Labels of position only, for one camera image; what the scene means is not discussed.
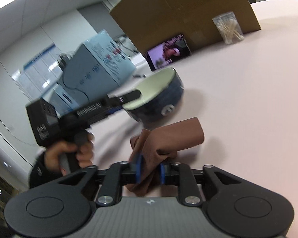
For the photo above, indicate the brown cleaning cloth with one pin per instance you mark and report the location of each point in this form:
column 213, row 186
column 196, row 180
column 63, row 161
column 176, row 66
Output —
column 159, row 146

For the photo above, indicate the person's left hand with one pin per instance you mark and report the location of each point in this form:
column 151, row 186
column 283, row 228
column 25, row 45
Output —
column 84, row 155

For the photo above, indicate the person's black sleeved forearm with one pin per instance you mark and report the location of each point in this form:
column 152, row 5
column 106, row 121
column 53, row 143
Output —
column 40, row 174

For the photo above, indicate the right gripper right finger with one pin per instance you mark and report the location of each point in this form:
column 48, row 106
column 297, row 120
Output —
column 181, row 176

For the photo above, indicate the clear jar of cotton swabs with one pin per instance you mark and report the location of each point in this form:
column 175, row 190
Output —
column 229, row 28

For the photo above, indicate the black smartphone showing video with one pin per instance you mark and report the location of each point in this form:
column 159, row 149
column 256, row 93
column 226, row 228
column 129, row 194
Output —
column 167, row 52

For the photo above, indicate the black pen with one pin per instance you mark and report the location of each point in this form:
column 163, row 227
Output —
column 139, row 76

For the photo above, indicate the blue wall notice board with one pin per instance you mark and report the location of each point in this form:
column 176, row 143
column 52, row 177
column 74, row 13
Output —
column 40, row 74

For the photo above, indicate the dark blue ceramic bowl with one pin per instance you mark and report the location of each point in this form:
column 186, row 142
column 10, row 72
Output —
column 161, row 92

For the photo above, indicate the large brown cardboard box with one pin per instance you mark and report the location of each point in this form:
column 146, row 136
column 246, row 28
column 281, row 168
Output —
column 150, row 22

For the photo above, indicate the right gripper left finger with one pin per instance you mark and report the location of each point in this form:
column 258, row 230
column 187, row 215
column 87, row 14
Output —
column 113, row 179

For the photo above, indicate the light blue tissue carton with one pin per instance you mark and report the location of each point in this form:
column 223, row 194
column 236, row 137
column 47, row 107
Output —
column 97, row 68

